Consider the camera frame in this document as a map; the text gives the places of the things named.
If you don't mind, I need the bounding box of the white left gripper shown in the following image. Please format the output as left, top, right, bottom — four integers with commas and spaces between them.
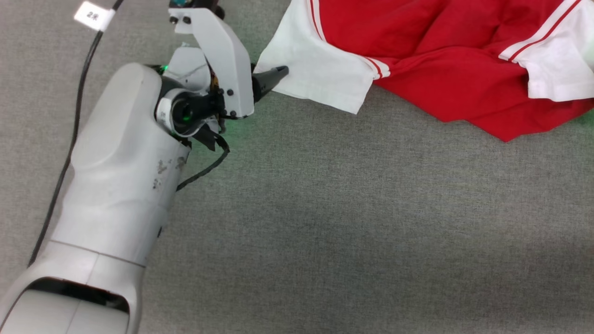
162, 0, 290, 119

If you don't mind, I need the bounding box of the red and white garment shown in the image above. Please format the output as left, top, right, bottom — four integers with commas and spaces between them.
253, 0, 594, 142

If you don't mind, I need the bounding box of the short black camera cable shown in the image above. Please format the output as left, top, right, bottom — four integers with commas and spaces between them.
176, 132, 230, 192

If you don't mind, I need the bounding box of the white cable label tag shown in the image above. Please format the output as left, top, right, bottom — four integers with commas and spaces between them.
73, 1, 116, 32

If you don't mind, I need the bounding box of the long thin black cable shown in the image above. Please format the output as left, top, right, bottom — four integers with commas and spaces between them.
28, 0, 125, 267

